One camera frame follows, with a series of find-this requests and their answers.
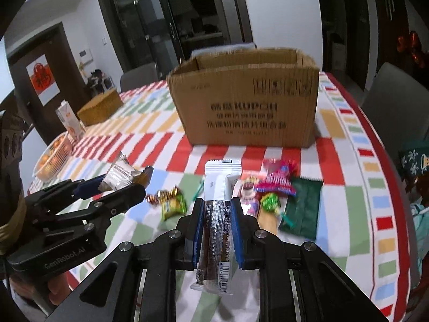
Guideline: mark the green printed cushion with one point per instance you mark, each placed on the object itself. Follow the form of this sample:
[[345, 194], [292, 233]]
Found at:
[[415, 161]]

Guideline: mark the dark green snack packet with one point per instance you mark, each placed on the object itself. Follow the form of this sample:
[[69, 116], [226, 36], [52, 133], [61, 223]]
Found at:
[[303, 208]]

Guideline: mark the green yellow candy packet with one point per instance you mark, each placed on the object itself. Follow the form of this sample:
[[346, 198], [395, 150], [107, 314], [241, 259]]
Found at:
[[172, 206]]

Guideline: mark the tan snack packet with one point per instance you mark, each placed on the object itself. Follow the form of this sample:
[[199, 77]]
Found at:
[[268, 223]]

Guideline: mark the white bin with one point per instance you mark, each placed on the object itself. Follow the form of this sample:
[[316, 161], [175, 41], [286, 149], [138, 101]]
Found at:
[[338, 57]]

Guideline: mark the grey dining chair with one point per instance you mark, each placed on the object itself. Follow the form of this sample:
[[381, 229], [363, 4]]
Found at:
[[392, 107], [139, 77], [244, 45]]

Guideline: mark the red gold candy wrapper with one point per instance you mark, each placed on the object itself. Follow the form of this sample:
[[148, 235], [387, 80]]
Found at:
[[155, 197]]

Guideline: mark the person's left hand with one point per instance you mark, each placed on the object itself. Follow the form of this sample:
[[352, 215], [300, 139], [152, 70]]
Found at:
[[53, 285]]

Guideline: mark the green lollipop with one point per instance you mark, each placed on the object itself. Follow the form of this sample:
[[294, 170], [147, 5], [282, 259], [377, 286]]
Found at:
[[269, 202]]

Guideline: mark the clear plastic fruit bowl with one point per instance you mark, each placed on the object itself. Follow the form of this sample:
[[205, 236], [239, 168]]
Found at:
[[62, 161]]

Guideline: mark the woven straw box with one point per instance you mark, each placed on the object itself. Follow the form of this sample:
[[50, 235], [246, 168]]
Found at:
[[99, 105]]

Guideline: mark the green plastic stick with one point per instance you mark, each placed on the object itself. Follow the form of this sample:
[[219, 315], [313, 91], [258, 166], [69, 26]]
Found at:
[[197, 193]]

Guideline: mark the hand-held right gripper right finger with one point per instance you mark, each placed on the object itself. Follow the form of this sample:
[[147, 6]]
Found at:
[[239, 231]]

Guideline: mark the white orange drink carton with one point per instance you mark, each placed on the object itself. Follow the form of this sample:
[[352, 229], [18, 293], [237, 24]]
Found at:
[[68, 120]]

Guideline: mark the red white snack packet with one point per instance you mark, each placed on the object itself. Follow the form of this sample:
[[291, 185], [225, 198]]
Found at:
[[249, 191]]

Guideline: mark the red white door poster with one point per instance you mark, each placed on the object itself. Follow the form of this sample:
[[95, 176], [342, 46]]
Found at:
[[43, 80]]

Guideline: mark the red foil balloons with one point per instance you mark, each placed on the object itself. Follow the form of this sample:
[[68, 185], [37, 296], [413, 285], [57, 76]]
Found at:
[[414, 45]]

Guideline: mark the magenta candy packet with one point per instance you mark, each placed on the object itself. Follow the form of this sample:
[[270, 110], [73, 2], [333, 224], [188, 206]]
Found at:
[[278, 179]]

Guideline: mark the teal cloth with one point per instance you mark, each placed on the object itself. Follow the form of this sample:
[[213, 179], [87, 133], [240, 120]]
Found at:
[[419, 218]]

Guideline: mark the white wall intercom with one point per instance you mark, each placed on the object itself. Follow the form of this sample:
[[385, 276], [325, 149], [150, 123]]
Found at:
[[85, 55]]

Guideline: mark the white biscuit packet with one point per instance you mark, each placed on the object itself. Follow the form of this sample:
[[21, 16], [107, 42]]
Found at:
[[120, 172]]

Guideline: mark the brown wooden door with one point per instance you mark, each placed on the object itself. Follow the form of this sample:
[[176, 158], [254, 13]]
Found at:
[[68, 84]]

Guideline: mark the silver brown snack bar packet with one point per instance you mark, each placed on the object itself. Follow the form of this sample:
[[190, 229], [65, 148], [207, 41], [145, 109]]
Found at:
[[216, 187]]

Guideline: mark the cardboard box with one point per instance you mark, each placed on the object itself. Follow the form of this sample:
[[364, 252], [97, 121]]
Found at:
[[234, 107]]

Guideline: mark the white storage shelf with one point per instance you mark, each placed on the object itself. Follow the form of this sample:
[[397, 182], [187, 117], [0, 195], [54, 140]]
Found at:
[[100, 84]]

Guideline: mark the pile of oranges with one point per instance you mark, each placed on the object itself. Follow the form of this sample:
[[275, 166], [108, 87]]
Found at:
[[50, 156]]

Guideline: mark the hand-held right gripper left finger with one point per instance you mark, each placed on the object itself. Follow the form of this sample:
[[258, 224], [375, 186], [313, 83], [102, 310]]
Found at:
[[198, 231]]

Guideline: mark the dark wooden cabinet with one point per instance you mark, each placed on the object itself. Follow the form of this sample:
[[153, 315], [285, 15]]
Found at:
[[385, 23]]

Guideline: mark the glass sliding door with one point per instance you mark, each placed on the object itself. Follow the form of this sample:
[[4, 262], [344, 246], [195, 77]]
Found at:
[[140, 23]]

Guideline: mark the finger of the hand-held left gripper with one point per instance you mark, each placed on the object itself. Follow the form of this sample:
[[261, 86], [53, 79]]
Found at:
[[127, 196], [87, 186]]

